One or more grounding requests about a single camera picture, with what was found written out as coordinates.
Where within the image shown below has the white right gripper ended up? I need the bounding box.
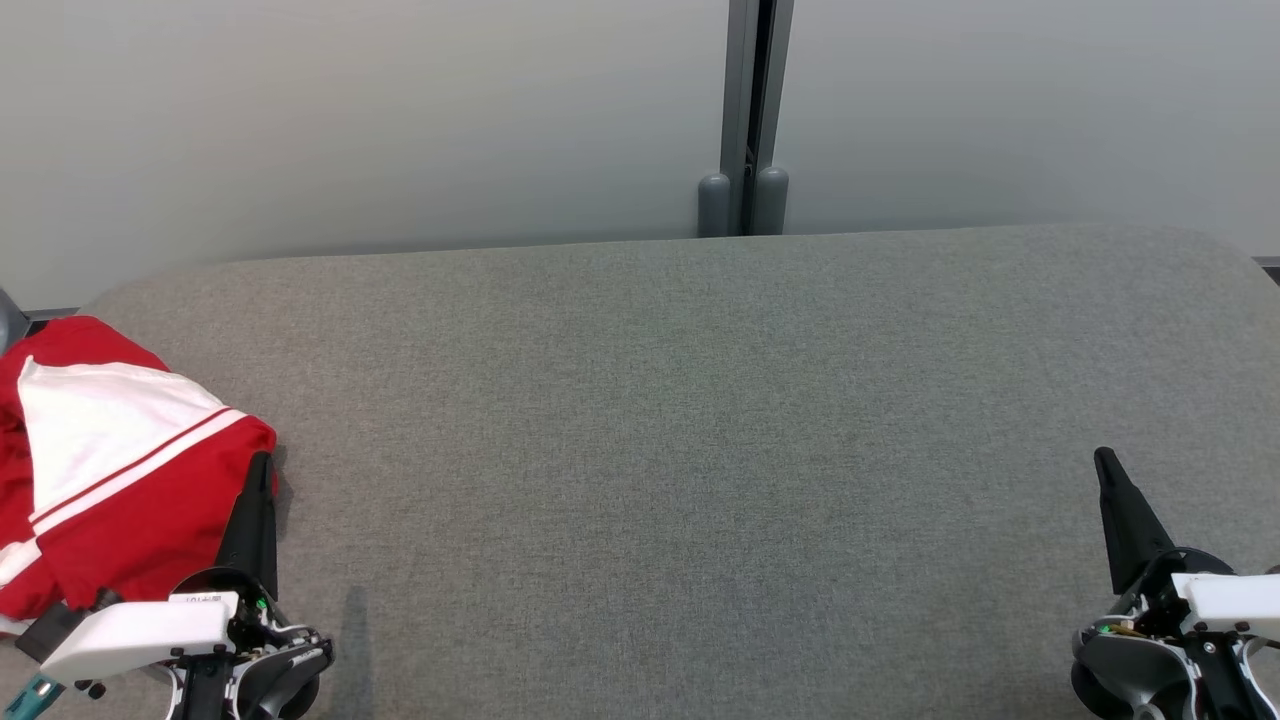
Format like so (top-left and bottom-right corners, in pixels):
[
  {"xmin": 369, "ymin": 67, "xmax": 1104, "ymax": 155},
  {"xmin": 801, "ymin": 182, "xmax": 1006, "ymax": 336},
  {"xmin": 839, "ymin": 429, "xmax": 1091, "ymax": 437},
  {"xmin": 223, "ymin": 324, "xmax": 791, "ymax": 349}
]
[{"xmin": 1070, "ymin": 447, "xmax": 1280, "ymax": 720}]

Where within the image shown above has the teal left camera connector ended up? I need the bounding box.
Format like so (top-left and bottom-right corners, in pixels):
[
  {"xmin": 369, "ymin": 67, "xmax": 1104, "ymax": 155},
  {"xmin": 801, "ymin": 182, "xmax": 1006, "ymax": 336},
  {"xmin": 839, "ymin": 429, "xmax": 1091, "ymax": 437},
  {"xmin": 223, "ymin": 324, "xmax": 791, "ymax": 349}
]
[{"xmin": 0, "ymin": 673, "xmax": 66, "ymax": 720}]

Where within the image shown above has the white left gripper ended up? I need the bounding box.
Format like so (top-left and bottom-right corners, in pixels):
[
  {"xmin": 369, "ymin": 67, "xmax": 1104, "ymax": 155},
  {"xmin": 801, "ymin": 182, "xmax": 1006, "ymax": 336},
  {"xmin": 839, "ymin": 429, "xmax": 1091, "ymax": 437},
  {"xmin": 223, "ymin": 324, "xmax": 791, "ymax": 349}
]
[{"xmin": 38, "ymin": 452, "xmax": 337, "ymax": 720}]

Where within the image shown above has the grey metal partition post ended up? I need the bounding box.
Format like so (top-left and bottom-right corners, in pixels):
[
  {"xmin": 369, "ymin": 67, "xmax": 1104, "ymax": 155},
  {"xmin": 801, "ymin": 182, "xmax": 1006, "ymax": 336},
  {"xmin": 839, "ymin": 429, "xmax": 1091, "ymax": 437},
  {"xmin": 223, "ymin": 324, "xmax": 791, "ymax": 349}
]
[{"xmin": 697, "ymin": 0, "xmax": 796, "ymax": 238}]

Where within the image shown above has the red white basketball jersey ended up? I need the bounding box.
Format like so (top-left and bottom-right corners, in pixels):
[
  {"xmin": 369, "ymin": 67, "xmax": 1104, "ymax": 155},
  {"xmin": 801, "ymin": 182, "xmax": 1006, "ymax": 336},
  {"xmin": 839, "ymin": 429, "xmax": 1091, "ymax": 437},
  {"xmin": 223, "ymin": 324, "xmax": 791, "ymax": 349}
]
[{"xmin": 0, "ymin": 316, "xmax": 278, "ymax": 638}]

